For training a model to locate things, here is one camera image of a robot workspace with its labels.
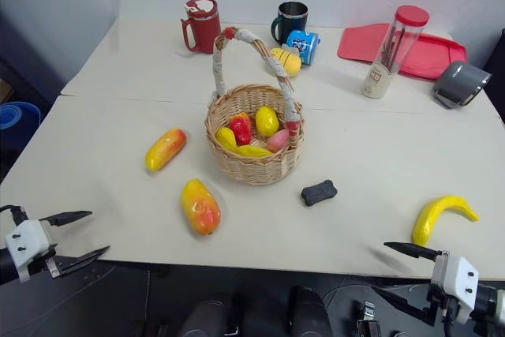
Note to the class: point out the small metal bracket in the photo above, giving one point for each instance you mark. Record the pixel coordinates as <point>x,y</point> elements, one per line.
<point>367,319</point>

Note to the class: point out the red plastic tray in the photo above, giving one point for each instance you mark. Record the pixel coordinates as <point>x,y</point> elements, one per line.
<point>430,51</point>

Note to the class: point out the red lidded mug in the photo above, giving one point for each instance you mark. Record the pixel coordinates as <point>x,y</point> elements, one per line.
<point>203,29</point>

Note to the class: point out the blue plastic bin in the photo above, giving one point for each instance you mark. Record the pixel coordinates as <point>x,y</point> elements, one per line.
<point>17,116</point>

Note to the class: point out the pink peach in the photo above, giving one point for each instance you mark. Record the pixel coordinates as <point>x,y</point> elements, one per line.
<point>277,140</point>

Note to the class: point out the red bell pepper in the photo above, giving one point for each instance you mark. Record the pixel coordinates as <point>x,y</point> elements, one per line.
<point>241,128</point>

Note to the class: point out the large yellow banana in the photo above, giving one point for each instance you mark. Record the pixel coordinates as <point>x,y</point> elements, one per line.
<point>428,218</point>

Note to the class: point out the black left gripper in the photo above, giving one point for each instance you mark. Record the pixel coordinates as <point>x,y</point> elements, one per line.
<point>39,264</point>

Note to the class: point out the plump yellow red mango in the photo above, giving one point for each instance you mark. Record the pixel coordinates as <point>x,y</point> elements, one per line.
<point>200,207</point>

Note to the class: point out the dark green steel mug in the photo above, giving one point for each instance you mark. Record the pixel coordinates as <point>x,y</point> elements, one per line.
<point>292,21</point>

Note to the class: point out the clear tube with red lid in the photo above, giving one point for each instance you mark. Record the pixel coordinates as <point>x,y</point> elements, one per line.
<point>388,61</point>

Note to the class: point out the dark rounded shape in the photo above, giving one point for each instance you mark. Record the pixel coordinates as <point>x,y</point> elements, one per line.
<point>207,317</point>
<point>309,313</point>

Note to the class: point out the black sponge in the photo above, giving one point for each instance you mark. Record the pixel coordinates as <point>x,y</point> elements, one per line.
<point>319,192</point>

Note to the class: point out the blue printed cup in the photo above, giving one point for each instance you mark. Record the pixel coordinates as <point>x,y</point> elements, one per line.
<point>303,46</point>

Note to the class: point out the yellow lemon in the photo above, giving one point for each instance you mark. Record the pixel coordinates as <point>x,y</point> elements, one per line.
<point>267,120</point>

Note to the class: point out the small yellow banana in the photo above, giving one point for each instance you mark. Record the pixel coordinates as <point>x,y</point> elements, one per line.
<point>252,151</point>

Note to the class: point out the yellow toy figure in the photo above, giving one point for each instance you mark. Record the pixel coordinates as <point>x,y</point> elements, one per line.
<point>290,61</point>

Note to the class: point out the grey mug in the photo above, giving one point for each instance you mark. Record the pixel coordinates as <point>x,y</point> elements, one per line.
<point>459,82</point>

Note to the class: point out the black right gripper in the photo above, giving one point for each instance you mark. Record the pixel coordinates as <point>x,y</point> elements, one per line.
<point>440,303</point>

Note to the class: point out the slim yellow red mango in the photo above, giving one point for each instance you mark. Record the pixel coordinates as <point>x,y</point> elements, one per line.
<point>165,150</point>

